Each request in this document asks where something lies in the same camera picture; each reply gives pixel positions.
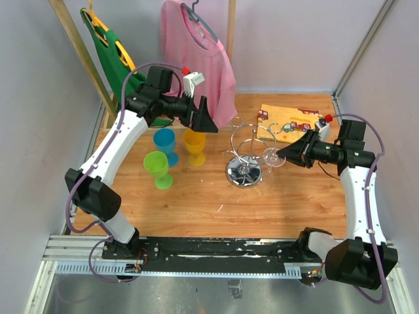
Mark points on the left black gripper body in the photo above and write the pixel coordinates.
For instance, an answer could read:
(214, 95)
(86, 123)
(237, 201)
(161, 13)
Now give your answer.
(182, 108)

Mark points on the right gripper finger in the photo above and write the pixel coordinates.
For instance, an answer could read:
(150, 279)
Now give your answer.
(293, 157)
(295, 149)

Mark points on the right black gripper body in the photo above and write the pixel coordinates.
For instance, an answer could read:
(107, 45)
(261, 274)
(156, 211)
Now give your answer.
(321, 151)

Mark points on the orange plastic wine glass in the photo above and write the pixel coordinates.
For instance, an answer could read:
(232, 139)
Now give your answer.
(195, 144)

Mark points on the clear wine glass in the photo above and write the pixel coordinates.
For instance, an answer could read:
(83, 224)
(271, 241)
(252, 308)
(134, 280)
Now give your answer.
(272, 160)

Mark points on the blue plastic wine glass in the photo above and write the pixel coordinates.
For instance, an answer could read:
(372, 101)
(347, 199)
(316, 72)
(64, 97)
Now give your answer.
(165, 141)

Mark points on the green plastic wine glass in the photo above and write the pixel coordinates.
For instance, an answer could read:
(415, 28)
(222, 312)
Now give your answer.
(156, 164)

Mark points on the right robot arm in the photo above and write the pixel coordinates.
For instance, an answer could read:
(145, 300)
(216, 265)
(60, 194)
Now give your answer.
(363, 259)

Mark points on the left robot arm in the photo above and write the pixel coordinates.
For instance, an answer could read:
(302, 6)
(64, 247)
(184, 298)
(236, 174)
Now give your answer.
(90, 185)

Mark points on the wooden clothes rack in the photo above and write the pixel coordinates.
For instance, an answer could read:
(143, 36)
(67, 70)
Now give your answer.
(109, 100)

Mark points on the chrome wine glass rack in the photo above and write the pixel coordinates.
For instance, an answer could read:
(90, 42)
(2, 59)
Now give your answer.
(245, 168)

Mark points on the yellow printed folded cloth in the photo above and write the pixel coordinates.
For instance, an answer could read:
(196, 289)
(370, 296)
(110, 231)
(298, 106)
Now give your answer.
(285, 124)

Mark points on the yellow clothes hanger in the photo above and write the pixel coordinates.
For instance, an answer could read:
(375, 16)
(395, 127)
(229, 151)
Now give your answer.
(96, 22)

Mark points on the pink t-shirt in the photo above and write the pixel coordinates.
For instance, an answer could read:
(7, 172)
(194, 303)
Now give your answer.
(176, 48)

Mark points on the green vest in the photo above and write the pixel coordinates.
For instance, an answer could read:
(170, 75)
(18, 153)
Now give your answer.
(113, 68)

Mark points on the grey clothes hanger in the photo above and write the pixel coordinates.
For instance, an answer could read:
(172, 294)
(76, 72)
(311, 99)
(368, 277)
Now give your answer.
(196, 28)

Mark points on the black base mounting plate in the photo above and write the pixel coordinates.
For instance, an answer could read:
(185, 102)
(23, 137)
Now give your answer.
(210, 254)

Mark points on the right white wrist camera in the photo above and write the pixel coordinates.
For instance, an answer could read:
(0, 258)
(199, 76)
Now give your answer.
(322, 127)

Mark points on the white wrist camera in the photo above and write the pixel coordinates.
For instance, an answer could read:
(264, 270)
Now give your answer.
(322, 127)
(191, 81)

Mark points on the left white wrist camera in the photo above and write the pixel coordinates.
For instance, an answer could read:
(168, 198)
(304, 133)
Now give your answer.
(191, 81)

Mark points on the aluminium frame rail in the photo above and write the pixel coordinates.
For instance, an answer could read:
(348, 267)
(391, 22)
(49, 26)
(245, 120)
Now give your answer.
(94, 274)

